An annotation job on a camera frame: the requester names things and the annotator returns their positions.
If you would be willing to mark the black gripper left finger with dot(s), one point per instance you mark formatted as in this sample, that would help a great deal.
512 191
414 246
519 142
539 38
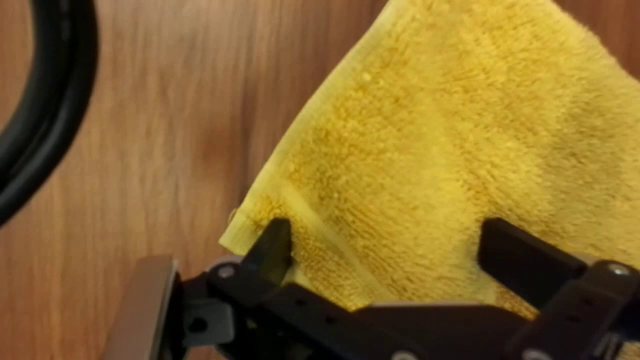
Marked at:
272 257

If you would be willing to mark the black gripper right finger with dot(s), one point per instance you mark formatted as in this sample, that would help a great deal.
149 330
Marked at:
532 261

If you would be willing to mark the yellow terry towel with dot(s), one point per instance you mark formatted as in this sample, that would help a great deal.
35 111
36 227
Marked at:
466 146

